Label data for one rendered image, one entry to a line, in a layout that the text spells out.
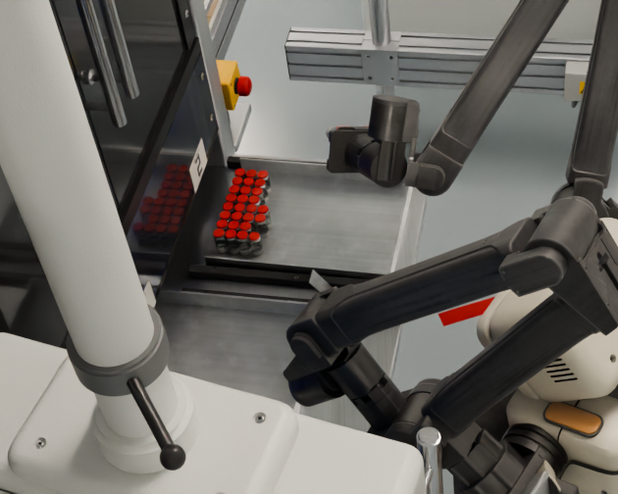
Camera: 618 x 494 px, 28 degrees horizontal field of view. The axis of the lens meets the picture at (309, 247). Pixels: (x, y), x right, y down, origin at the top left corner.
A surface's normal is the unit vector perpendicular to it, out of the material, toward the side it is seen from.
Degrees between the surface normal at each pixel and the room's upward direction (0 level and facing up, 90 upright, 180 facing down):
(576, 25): 90
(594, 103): 56
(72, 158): 90
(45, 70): 90
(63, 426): 0
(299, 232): 0
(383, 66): 90
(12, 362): 0
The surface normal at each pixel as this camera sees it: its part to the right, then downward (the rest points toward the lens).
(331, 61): -0.20, 0.74
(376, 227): -0.11, -0.66
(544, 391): -0.57, 0.65
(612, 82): -0.07, 0.26
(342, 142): 0.33, 0.30
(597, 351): 0.53, -0.18
